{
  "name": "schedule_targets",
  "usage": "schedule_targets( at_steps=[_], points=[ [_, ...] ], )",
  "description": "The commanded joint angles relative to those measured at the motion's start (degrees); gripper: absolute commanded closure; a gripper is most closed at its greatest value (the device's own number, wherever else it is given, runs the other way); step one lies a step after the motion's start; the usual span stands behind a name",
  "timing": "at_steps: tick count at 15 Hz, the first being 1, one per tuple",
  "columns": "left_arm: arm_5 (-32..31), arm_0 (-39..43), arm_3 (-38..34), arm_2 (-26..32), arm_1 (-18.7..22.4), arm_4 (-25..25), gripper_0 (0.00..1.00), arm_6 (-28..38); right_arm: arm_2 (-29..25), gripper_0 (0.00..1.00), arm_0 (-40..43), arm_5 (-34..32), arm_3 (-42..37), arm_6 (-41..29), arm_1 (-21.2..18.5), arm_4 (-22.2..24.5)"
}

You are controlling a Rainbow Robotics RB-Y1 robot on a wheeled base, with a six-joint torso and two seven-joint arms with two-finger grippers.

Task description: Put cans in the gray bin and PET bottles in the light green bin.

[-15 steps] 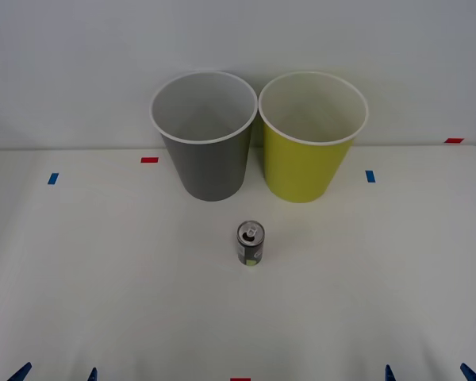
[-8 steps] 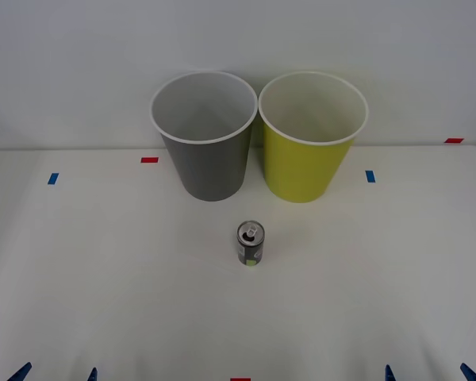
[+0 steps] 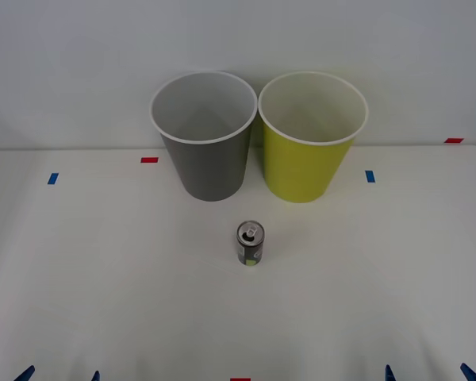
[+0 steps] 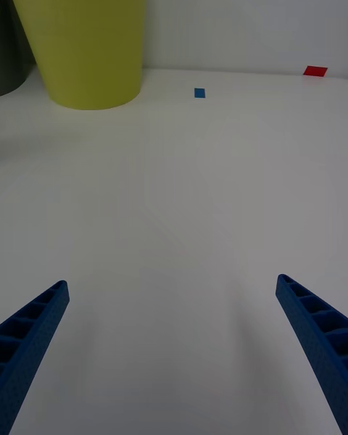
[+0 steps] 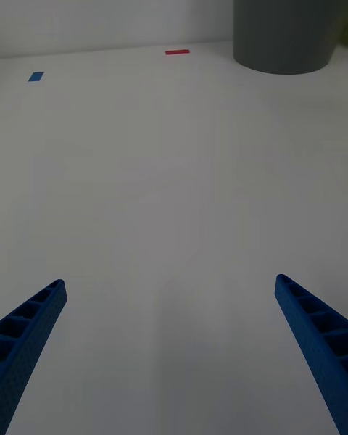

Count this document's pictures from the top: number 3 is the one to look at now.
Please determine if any black drink can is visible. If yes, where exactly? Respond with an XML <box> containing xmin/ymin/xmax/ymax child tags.
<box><xmin>236</xmin><ymin>220</ymin><xmax>266</xmax><ymax>267</ymax></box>

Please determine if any yellow-green plastic waste bin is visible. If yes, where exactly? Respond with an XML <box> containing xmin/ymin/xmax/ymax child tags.
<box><xmin>257</xmin><ymin>70</ymin><xmax>370</xmax><ymax>204</ymax></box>

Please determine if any grey plastic waste bin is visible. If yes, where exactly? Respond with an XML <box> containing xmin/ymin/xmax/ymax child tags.
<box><xmin>149</xmin><ymin>70</ymin><xmax>259</xmax><ymax>202</ymax></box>

